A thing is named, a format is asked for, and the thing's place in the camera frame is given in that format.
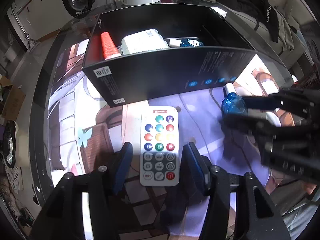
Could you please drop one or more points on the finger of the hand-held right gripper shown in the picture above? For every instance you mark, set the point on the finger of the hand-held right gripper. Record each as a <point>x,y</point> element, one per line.
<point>260,102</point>
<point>247,123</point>

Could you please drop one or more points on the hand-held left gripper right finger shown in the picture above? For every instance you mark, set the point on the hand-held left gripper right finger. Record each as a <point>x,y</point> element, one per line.
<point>193,166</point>

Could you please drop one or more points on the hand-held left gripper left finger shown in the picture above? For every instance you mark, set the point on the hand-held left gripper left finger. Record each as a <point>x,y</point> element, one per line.
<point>123,166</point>

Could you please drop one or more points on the blue bottle with white cap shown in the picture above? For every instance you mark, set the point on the blue bottle with white cap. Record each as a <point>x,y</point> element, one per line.
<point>232,103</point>
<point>190,43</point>

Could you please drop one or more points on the white remote control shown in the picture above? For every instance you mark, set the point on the white remote control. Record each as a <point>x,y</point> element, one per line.
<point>159,145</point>

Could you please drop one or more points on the black cardboard box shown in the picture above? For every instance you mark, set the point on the black cardboard box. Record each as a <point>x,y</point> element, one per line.
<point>155,75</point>

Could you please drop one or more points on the white charger plug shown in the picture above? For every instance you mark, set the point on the white charger plug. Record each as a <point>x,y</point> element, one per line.
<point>174,42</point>

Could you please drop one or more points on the white and green case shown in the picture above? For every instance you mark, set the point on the white and green case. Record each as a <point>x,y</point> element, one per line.
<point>143,41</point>

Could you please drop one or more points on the person's right hand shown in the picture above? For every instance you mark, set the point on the person's right hand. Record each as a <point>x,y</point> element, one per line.
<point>310,188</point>

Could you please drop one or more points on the printed desk mat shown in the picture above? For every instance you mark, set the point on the printed desk mat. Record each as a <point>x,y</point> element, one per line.
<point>100,130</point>

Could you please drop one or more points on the person's leg in jeans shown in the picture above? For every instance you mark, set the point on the person's leg in jeans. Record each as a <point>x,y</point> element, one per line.
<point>302,220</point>

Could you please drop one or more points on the beige sofa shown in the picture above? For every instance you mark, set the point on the beige sofa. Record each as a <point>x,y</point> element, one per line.
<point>250,30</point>

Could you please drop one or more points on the grey garment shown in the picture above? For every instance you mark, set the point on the grey garment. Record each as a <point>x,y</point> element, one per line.
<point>287,32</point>

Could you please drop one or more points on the black jacket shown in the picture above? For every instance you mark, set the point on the black jacket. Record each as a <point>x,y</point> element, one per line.
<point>247,2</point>

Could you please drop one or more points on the black wheel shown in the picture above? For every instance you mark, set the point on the black wheel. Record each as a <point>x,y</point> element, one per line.
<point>9,145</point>

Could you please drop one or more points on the brown cardboard box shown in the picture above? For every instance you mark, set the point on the brown cardboard box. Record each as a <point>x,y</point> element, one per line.
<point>11,100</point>

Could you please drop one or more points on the white base cabinets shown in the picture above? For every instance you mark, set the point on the white base cabinets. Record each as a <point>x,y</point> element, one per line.
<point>37,12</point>

